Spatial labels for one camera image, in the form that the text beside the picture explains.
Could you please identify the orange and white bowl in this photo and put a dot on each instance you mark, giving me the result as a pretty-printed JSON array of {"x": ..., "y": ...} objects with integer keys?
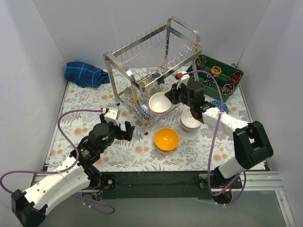
[{"x": 159, "y": 103}]

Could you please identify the white grey-rimmed bowl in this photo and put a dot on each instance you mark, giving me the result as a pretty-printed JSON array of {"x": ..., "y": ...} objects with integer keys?
[{"x": 189, "y": 121}]

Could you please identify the rolled brown patterned sock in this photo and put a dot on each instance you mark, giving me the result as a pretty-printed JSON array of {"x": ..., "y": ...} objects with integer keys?
[{"x": 228, "y": 89}]

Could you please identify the rolled dark floral sock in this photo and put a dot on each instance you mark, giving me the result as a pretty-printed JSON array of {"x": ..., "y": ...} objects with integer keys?
[{"x": 200, "y": 61}]

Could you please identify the rolled yellow sock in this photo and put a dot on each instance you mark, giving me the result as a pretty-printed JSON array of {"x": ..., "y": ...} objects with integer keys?
[{"x": 216, "y": 71}]

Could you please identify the aluminium frame rail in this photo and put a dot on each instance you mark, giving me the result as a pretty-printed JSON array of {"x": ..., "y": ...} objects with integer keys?
[{"x": 222, "y": 194}]

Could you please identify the cream floral bowl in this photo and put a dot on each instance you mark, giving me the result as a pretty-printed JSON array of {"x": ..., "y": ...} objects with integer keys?
[{"x": 141, "y": 96}]

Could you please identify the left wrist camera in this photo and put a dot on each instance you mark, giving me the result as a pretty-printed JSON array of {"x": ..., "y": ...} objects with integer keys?
[{"x": 112, "y": 115}]

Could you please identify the blue zigzag patterned bowl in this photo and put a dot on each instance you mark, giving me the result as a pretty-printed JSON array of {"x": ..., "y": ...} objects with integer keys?
[{"x": 146, "y": 113}]

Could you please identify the dark teal bowl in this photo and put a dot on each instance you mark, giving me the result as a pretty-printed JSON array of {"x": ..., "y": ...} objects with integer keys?
[{"x": 160, "y": 84}]

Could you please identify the white bowl red diamond pattern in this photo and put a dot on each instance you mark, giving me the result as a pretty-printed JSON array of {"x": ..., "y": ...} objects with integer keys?
[{"x": 217, "y": 104}]

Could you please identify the floral table mat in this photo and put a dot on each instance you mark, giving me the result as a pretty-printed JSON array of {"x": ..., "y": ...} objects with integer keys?
[{"x": 196, "y": 150}]

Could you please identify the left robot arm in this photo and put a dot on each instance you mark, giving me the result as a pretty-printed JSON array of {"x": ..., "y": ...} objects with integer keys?
[{"x": 76, "y": 172}]

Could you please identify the blue plaid cloth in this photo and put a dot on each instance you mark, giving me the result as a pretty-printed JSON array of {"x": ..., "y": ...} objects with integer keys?
[{"x": 85, "y": 75}]

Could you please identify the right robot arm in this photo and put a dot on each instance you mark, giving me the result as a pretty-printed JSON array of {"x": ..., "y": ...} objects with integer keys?
[{"x": 251, "y": 143}]

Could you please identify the plain white ribbed bowl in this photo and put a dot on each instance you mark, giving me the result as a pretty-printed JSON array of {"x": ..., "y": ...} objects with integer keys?
[{"x": 190, "y": 129}]

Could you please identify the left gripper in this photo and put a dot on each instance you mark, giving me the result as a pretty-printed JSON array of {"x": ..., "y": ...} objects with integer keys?
[{"x": 119, "y": 132}]

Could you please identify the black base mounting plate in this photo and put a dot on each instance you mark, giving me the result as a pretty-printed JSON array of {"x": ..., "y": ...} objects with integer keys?
[{"x": 155, "y": 184}]

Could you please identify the steel two-tier dish rack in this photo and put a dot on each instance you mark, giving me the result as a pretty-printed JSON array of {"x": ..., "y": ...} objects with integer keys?
[{"x": 148, "y": 64}]

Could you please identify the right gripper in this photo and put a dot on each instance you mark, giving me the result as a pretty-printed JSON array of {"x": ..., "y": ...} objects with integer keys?
[{"x": 179, "y": 93}]

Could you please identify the yellow bowl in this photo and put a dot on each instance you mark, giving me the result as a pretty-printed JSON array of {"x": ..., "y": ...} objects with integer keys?
[{"x": 166, "y": 139}]

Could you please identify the green compartment tray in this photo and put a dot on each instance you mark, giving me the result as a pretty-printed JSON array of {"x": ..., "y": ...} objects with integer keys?
[{"x": 218, "y": 79}]

